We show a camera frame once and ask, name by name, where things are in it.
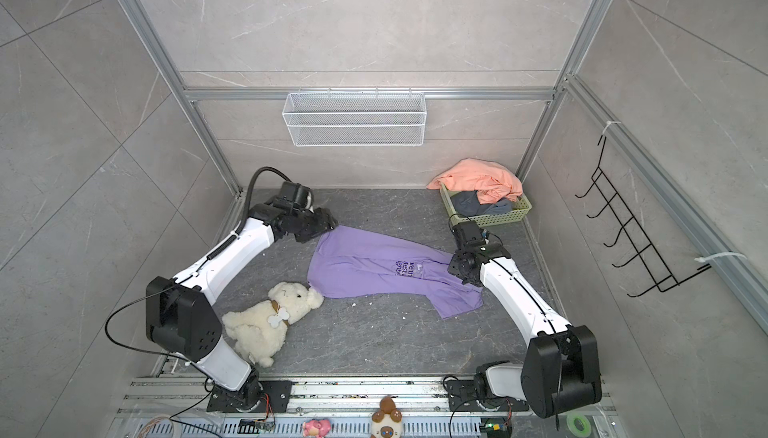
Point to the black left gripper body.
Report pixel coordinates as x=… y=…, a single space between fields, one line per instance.
x=312 y=224

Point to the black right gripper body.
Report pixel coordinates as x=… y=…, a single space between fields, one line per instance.
x=457 y=266

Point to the purple t shirt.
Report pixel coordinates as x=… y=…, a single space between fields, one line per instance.
x=350 y=262

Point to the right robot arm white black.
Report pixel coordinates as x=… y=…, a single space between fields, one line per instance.
x=561 y=369

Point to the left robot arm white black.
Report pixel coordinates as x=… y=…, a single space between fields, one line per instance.
x=179 y=311

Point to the dark blue t shirt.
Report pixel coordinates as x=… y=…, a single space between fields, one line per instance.
x=467 y=203

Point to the green plastic basket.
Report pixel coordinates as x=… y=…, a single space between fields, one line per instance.
x=521 y=208

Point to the orange t shirt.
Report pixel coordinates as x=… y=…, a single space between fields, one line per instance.
x=490 y=180

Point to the white plush dog toy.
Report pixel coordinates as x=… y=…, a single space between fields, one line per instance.
x=259 y=332

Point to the green yellow electronics box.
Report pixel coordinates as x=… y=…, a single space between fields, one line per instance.
x=495 y=428

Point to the brown white small plush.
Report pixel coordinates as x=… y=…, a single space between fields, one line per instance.
x=387 y=420

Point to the green tape roll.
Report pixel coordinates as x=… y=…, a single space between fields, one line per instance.
x=579 y=425

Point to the pink small toy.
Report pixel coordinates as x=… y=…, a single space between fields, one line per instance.
x=316 y=428

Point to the small electronics board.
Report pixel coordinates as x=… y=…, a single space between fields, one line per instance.
x=253 y=426

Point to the white wire mesh basket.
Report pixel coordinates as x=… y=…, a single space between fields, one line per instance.
x=330 y=119

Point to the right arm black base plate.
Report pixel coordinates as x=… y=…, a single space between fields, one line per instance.
x=464 y=397

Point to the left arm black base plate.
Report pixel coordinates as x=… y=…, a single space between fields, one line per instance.
x=253 y=397

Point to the black wire hook rack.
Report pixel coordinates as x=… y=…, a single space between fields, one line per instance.
x=632 y=231

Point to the aluminium frame rail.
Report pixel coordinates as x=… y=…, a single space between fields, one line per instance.
x=141 y=23

